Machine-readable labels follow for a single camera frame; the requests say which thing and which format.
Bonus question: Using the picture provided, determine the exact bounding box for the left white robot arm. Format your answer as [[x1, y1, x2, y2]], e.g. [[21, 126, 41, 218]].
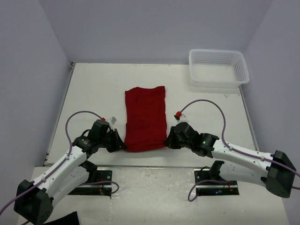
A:
[[14, 120, 127, 225]]

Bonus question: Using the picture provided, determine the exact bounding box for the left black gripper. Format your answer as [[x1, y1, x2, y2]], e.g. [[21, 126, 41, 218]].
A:
[[98, 128, 127, 152]]

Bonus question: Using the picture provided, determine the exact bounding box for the red t-shirt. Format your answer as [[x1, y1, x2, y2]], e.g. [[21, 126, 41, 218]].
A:
[[125, 86, 167, 152]]

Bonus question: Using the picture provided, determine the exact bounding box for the white plastic basket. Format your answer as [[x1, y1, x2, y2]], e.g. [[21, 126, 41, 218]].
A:
[[188, 49, 250, 89]]

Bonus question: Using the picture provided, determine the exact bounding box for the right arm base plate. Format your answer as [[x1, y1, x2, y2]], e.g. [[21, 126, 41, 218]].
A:
[[194, 167, 240, 196]]

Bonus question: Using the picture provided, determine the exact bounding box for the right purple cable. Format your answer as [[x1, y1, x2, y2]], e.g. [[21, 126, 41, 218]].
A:
[[178, 99, 300, 202]]

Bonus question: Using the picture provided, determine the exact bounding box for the purple cable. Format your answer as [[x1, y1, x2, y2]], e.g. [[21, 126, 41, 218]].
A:
[[0, 110, 120, 214], [178, 99, 300, 202]]

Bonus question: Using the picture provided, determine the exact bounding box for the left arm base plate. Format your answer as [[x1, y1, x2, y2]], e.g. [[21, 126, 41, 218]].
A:
[[68, 166, 113, 195]]

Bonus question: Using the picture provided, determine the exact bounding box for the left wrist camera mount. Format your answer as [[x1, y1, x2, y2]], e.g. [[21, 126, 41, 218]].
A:
[[101, 117, 117, 130]]

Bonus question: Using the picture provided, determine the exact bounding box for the black cloth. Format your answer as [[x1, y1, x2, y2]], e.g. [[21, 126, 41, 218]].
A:
[[44, 211, 80, 225]]

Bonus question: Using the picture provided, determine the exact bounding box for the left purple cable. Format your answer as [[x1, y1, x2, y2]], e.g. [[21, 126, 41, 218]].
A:
[[0, 110, 120, 214]]

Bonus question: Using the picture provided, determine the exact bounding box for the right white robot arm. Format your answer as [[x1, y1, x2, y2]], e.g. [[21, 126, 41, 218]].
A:
[[164, 122, 296, 198]]

